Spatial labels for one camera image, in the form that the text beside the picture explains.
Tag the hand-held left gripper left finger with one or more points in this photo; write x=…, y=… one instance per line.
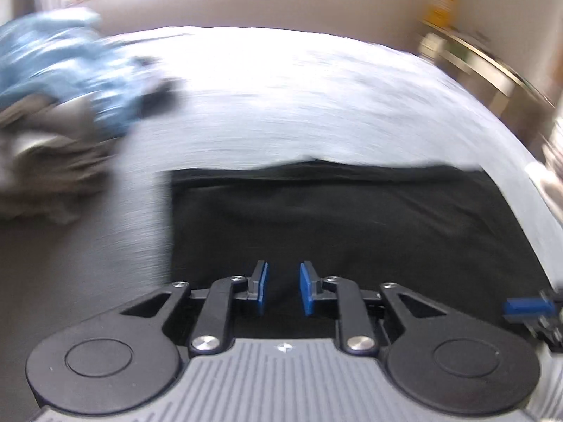
x=262, y=288

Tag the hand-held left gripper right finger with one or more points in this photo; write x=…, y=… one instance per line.
x=306, y=290

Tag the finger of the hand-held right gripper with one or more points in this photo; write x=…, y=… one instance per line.
x=547, y=332
x=525, y=307

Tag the black printed t-shirt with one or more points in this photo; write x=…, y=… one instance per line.
x=352, y=220

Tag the dark grey cloth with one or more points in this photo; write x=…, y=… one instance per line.
x=162, y=96

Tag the light blue cloth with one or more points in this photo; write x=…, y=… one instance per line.
x=57, y=61

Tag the yellow box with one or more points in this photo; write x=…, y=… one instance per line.
x=442, y=6

